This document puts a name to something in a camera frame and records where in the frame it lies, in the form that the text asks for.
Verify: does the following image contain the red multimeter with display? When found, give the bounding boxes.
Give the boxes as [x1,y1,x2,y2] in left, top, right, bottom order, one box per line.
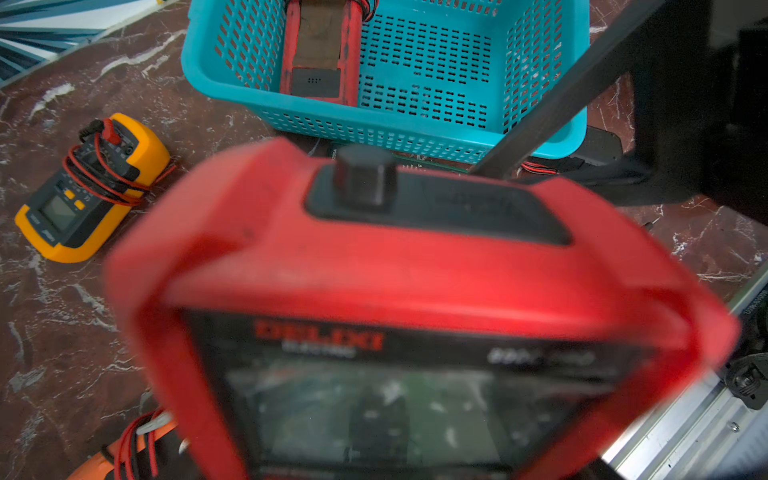
[105,139,741,479]

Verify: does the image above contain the large red multimeter taped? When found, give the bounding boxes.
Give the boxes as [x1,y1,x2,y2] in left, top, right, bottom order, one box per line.
[280,0,379,107]

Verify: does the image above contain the orange multimeter near left arm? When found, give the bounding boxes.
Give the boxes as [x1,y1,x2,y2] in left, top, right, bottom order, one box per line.
[69,409,204,480]

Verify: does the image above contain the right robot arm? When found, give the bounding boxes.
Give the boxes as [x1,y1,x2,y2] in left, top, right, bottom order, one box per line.
[473,1,767,223]

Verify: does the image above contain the teal plastic basket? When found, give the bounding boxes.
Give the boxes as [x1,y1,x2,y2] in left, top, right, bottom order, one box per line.
[181,1,590,164]

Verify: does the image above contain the black multimeter under basket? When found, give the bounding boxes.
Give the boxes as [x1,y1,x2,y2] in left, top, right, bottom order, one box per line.
[520,126,624,176]

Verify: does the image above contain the yellow multimeter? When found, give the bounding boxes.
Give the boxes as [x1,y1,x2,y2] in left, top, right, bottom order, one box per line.
[15,113,176,264]

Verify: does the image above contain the aluminium front rail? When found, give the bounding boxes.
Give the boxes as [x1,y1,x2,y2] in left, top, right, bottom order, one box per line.
[602,268,767,479]

